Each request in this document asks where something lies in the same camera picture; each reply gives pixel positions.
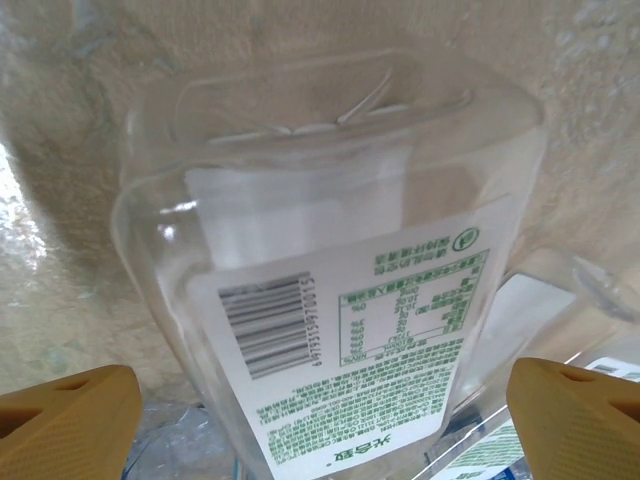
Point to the clear bottle grape label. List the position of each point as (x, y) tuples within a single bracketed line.
[(540, 320)]

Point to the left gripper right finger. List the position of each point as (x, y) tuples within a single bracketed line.
[(575, 430)]

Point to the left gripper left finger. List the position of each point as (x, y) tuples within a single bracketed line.
[(65, 430)]

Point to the clear square bottle green-print label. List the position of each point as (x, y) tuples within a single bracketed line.
[(350, 325)]

